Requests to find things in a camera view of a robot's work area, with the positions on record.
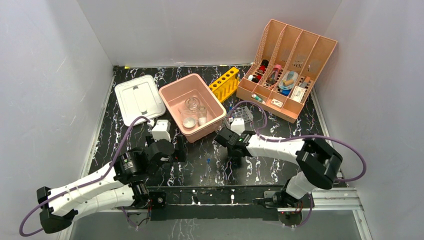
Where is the clear plastic funnel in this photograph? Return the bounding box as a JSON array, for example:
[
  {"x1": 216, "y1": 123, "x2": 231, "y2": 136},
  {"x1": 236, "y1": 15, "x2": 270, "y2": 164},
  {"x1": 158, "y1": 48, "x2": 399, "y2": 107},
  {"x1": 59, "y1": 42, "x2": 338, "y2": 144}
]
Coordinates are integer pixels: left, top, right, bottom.
[{"x1": 179, "y1": 108, "x2": 192, "y2": 122}]

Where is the clear glass bottle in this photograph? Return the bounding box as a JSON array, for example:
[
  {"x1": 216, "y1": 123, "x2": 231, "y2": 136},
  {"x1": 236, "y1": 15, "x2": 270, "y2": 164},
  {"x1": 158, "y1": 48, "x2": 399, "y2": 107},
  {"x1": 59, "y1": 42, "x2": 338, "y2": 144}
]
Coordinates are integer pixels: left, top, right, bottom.
[{"x1": 197, "y1": 105, "x2": 208, "y2": 126}]

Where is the pink plastic bin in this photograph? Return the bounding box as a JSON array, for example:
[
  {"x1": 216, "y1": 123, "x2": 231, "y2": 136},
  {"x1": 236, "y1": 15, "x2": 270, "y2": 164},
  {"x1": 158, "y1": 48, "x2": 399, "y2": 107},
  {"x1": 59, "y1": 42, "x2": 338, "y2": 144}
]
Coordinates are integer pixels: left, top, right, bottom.
[{"x1": 159, "y1": 73, "x2": 227, "y2": 143}]

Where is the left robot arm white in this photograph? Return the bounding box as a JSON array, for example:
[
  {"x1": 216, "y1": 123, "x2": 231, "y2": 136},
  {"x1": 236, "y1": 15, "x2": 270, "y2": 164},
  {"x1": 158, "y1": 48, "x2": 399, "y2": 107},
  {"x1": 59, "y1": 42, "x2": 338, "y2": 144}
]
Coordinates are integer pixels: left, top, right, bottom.
[{"x1": 36, "y1": 134, "x2": 187, "y2": 234}]

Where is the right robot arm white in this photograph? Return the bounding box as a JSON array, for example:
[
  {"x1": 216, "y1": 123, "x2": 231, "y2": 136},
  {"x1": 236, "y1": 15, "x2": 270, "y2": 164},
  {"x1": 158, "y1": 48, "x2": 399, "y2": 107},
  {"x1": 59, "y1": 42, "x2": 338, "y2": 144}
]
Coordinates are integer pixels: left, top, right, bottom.
[{"x1": 214, "y1": 127, "x2": 343, "y2": 207}]

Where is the clear acrylic tube rack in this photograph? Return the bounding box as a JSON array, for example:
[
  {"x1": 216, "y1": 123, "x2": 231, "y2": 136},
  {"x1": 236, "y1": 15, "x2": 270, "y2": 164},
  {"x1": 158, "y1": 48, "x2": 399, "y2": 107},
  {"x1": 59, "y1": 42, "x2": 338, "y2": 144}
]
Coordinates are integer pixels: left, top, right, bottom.
[{"x1": 223, "y1": 106, "x2": 253, "y2": 128}]

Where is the green white tube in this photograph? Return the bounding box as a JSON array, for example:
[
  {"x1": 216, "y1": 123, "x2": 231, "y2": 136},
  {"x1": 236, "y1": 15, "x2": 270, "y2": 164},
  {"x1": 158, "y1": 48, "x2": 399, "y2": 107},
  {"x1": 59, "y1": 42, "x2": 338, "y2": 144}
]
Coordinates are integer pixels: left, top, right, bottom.
[{"x1": 251, "y1": 93, "x2": 264, "y2": 103}]

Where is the yellow test tube rack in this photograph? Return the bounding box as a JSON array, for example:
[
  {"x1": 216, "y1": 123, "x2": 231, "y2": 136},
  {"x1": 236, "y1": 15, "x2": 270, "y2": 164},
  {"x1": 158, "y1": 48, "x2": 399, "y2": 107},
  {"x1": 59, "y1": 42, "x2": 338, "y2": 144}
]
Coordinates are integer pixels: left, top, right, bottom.
[{"x1": 209, "y1": 67, "x2": 240, "y2": 103}]

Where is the white bin lid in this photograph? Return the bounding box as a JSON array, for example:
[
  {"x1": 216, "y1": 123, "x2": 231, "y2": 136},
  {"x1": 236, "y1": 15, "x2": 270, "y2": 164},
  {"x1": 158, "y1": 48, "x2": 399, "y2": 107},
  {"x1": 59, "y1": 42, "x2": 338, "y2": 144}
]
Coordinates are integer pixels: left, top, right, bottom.
[{"x1": 114, "y1": 75, "x2": 166, "y2": 127}]

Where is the white label box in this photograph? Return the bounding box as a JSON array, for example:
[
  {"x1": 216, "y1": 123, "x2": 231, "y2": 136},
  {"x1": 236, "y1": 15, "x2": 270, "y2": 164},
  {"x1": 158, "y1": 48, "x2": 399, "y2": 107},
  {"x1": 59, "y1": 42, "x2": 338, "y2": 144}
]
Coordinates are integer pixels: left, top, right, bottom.
[{"x1": 290, "y1": 86, "x2": 307, "y2": 103}]

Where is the red black bottle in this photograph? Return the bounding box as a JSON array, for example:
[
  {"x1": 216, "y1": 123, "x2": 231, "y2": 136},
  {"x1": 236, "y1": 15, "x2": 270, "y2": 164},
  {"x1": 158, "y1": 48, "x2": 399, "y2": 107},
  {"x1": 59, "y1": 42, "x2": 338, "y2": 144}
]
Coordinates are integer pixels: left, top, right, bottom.
[{"x1": 257, "y1": 59, "x2": 269, "y2": 75}]

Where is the pink desk organizer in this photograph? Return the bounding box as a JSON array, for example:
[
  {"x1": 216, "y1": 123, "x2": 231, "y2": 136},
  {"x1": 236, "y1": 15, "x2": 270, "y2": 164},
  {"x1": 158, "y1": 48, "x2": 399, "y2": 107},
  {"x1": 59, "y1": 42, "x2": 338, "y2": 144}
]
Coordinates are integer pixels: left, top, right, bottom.
[{"x1": 236, "y1": 19, "x2": 338, "y2": 123}]

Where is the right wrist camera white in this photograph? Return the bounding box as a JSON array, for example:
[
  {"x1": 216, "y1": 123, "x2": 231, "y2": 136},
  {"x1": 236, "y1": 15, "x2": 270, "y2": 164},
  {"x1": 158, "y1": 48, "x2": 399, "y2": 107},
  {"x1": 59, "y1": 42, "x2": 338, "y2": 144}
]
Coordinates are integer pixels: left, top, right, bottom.
[{"x1": 230, "y1": 117, "x2": 245, "y2": 136}]

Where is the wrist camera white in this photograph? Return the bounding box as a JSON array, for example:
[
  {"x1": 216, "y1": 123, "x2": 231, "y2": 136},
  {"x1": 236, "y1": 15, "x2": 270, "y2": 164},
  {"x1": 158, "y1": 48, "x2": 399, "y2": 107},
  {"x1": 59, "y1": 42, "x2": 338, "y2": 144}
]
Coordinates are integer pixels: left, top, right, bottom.
[
  {"x1": 151, "y1": 119, "x2": 171, "y2": 142},
  {"x1": 230, "y1": 117, "x2": 245, "y2": 136}
]

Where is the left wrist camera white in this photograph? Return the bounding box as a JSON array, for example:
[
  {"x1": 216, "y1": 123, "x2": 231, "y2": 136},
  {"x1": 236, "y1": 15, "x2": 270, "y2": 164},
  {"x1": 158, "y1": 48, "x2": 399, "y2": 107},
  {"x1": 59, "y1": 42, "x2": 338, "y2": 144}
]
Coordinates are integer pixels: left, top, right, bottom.
[{"x1": 151, "y1": 119, "x2": 171, "y2": 142}]

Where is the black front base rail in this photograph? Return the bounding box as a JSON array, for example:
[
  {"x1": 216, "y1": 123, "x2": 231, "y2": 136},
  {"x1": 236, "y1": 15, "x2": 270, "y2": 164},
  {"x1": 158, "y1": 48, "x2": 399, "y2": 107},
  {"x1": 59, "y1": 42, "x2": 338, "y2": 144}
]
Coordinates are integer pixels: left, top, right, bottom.
[{"x1": 147, "y1": 185, "x2": 283, "y2": 221}]

